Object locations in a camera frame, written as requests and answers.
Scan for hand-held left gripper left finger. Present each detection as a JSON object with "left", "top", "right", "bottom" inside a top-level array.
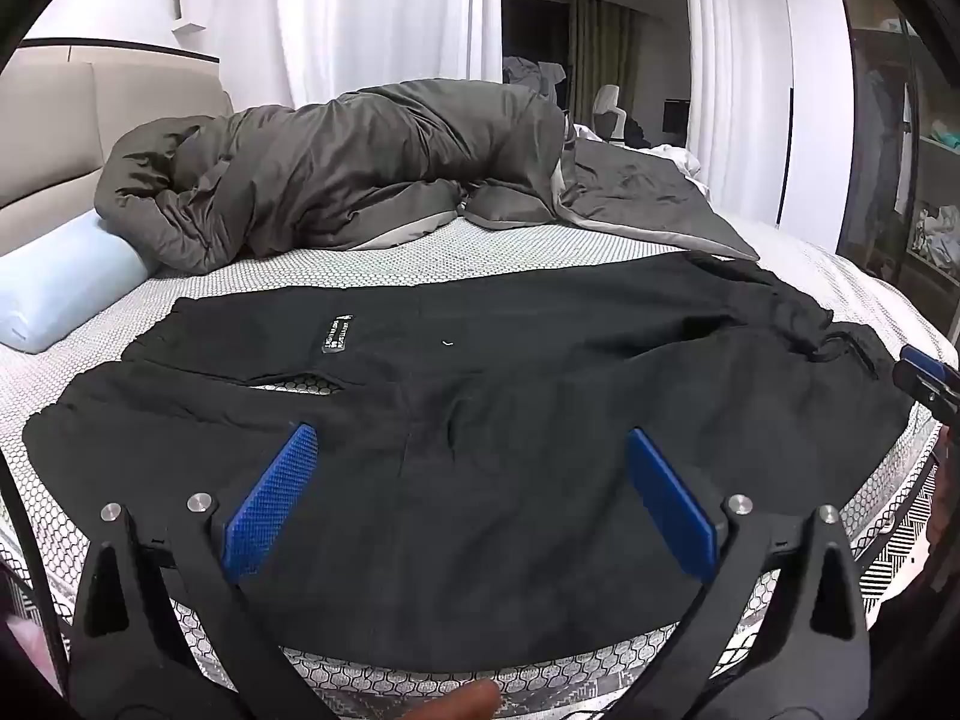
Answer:
[{"left": 67, "top": 424, "right": 317, "bottom": 720}]

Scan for olive curtain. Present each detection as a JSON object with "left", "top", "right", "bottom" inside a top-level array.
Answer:
[{"left": 566, "top": 0, "right": 642, "bottom": 125}]

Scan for white curtain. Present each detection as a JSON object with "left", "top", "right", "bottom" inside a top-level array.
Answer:
[
  {"left": 274, "top": 0, "right": 502, "bottom": 110},
  {"left": 679, "top": 0, "right": 792, "bottom": 200}
]

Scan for light blue pillow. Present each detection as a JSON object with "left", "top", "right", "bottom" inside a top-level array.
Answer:
[{"left": 0, "top": 210, "right": 158, "bottom": 353}]

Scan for person's right forearm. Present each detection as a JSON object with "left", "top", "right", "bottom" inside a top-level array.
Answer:
[{"left": 926, "top": 457, "right": 960, "bottom": 590}]

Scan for dark monitor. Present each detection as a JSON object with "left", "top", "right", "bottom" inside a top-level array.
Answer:
[{"left": 662, "top": 97, "right": 692, "bottom": 145}]

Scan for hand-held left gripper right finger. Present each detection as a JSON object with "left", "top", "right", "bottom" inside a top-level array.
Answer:
[{"left": 622, "top": 427, "right": 871, "bottom": 720}]

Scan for person's left hand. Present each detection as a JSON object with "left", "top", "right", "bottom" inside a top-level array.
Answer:
[{"left": 418, "top": 679, "right": 502, "bottom": 720}]

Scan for white chair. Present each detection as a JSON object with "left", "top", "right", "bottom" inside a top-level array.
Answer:
[{"left": 592, "top": 82, "right": 629, "bottom": 145}]

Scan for grey garment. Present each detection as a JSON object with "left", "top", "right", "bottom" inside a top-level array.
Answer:
[{"left": 94, "top": 79, "right": 758, "bottom": 275}]

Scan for white patterned bed mattress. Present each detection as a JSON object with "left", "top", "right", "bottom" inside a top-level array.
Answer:
[{"left": 0, "top": 214, "right": 960, "bottom": 720}]

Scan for dark glass wardrobe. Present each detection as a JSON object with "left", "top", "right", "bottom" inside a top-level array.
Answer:
[{"left": 825, "top": 0, "right": 960, "bottom": 308}]

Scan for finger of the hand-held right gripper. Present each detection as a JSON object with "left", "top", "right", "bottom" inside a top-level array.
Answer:
[{"left": 892, "top": 345, "right": 960, "bottom": 421}]

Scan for beige padded headboard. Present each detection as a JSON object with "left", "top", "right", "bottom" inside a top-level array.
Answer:
[{"left": 0, "top": 45, "right": 233, "bottom": 241}]

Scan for grey clothes pile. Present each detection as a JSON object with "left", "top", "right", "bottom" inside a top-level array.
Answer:
[{"left": 502, "top": 54, "right": 567, "bottom": 102}]

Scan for white crumpled sheet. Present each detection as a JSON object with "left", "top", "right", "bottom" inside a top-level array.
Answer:
[{"left": 649, "top": 142, "right": 710, "bottom": 196}]

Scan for black pants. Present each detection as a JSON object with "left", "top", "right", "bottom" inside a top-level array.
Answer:
[{"left": 22, "top": 251, "right": 935, "bottom": 650}]

